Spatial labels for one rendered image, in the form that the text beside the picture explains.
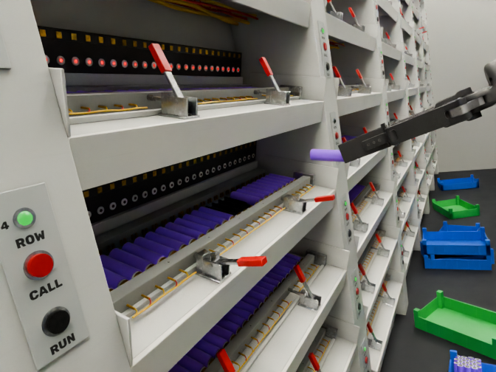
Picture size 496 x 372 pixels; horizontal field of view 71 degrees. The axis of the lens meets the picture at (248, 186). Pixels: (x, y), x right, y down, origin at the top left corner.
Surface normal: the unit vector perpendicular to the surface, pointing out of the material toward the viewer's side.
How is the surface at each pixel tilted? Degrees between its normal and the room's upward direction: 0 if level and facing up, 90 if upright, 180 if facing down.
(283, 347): 15
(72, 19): 90
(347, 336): 90
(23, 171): 90
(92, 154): 105
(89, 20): 90
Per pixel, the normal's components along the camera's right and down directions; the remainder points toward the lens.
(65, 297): 0.85, -0.06
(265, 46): -0.50, 0.25
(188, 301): 0.05, -0.95
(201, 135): 0.87, 0.20
